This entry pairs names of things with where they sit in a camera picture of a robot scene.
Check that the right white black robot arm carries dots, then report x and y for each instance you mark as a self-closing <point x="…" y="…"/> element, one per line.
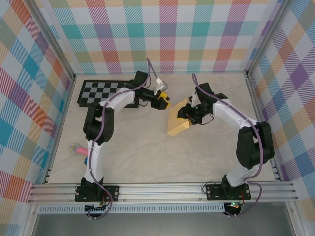
<point x="253" y="147"/>

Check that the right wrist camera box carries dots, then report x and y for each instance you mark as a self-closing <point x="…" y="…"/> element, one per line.
<point x="194" y="99"/>

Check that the blue block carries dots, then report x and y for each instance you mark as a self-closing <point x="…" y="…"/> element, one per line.
<point x="85" y="161"/>

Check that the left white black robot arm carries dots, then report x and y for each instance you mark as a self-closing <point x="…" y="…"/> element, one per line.
<point x="94" y="159"/>

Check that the black grey chessboard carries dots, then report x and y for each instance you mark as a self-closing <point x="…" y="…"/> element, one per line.
<point x="98" y="91"/>

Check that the yellow paper box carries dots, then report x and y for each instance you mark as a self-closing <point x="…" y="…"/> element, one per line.
<point x="174" y="123"/>

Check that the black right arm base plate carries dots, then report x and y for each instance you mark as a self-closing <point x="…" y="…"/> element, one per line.
<point x="212" y="193"/>

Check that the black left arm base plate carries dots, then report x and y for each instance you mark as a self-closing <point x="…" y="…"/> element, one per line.
<point x="112" y="193"/>

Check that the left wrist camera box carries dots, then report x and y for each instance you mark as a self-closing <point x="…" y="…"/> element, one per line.
<point x="161" y="86"/>

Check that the pink foam cylinder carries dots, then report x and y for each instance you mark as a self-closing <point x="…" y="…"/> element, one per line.
<point x="80" y="150"/>

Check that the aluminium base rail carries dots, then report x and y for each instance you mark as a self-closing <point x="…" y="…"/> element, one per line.
<point x="162" y="191"/>

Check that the aluminium frame post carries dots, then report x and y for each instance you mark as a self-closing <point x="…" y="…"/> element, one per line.
<point x="267" y="39"/>
<point x="53" y="39"/>

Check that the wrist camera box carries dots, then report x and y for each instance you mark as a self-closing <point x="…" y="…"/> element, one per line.
<point x="194" y="99"/>
<point x="161" y="86"/>

